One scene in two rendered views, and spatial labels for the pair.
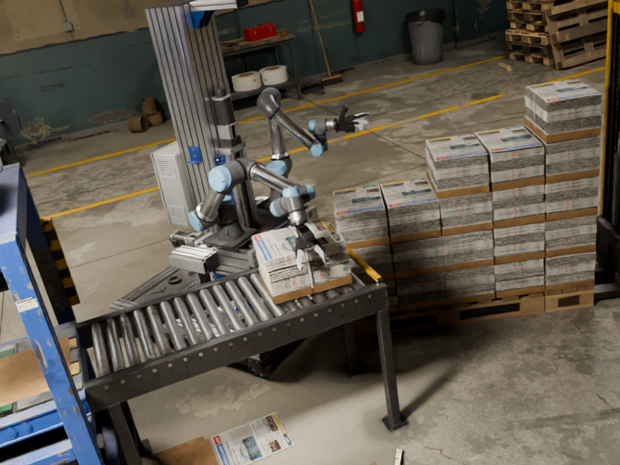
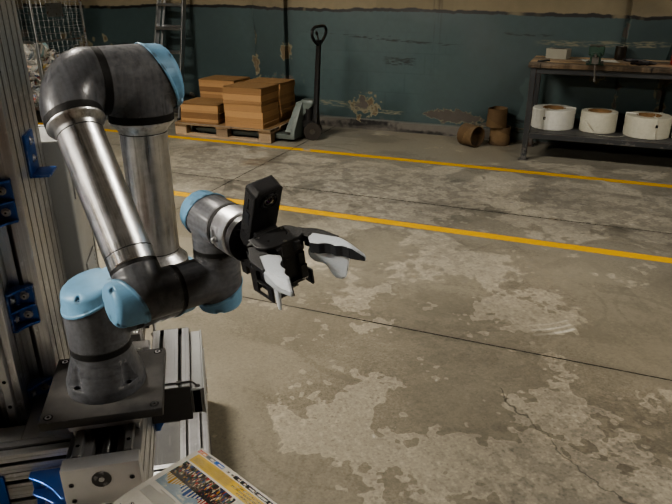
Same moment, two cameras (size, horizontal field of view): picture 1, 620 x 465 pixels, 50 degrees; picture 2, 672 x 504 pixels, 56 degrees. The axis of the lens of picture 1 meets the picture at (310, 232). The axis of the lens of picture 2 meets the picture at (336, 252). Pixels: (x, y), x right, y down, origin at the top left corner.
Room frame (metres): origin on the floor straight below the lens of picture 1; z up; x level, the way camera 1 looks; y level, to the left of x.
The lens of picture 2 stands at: (3.22, -0.90, 1.56)
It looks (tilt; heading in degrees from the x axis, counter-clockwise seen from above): 23 degrees down; 39
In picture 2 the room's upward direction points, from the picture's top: straight up
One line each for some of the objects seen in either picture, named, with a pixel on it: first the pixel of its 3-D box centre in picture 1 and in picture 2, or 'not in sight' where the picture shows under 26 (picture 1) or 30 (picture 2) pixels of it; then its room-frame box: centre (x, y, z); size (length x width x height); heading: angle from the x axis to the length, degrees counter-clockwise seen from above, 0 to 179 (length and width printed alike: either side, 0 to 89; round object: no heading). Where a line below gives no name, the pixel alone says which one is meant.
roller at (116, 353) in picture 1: (114, 347); not in sight; (2.48, 0.92, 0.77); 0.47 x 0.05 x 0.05; 17
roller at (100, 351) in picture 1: (100, 351); not in sight; (2.46, 0.98, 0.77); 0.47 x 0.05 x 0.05; 17
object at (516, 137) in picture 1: (506, 138); not in sight; (3.48, -1.16, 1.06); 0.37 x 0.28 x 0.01; 178
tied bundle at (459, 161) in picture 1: (455, 165); not in sight; (3.52, -0.88, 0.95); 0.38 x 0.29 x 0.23; 176
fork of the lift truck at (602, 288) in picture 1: (535, 300); not in sight; (3.37, -1.28, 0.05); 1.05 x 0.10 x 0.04; 87
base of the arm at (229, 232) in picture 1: (228, 227); not in sight; (3.36, 0.44, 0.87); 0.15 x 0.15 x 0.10
